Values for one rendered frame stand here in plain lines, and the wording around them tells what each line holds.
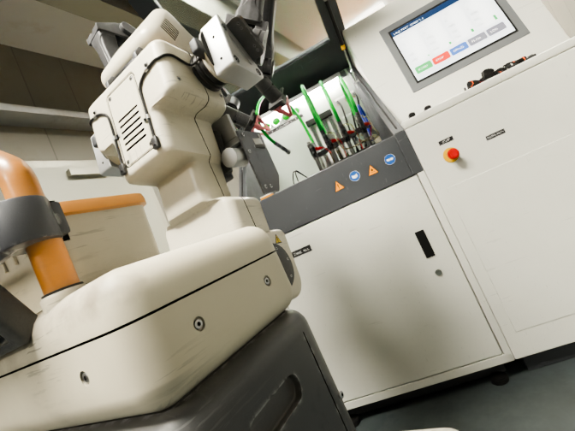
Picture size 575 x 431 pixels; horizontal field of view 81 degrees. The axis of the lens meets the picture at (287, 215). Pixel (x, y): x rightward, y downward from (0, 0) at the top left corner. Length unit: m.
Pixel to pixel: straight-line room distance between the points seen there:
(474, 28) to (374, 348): 1.34
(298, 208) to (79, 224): 0.94
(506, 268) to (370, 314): 0.49
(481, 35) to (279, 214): 1.09
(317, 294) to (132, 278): 1.09
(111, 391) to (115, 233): 0.23
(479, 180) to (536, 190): 0.18
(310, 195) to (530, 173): 0.74
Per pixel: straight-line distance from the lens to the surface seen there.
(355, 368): 1.43
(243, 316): 0.37
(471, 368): 1.46
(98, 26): 1.31
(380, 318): 1.36
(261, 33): 0.89
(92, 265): 0.48
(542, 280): 1.42
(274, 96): 1.35
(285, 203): 1.32
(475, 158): 1.33
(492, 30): 1.75
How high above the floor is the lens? 0.78
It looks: 3 degrees up
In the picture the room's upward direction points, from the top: 24 degrees counter-clockwise
